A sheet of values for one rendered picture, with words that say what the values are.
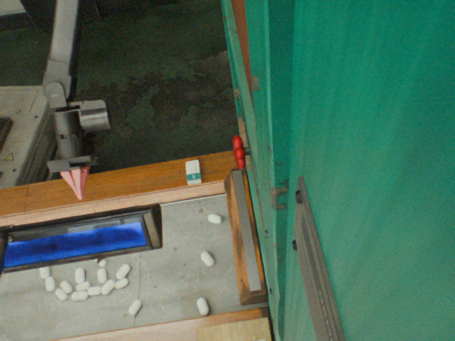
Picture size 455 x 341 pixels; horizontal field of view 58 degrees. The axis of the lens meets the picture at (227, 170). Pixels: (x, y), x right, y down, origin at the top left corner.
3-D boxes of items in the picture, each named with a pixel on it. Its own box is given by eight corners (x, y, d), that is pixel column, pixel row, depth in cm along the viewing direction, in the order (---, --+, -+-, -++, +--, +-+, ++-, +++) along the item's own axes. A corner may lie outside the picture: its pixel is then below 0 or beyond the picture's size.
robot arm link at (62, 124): (54, 110, 96) (47, 109, 90) (84, 106, 97) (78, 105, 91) (60, 139, 97) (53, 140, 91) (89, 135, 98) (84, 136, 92)
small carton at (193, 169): (186, 166, 109) (185, 162, 107) (200, 163, 109) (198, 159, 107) (188, 185, 105) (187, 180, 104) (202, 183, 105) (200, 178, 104)
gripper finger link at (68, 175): (96, 199, 93) (89, 158, 92) (66, 203, 93) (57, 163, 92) (105, 193, 100) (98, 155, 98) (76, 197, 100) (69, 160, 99)
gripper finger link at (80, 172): (86, 200, 93) (78, 160, 92) (55, 204, 93) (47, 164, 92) (95, 194, 100) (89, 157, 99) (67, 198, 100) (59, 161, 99)
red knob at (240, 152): (233, 149, 55) (229, 130, 51) (248, 147, 55) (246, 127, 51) (237, 176, 52) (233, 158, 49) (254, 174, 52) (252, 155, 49)
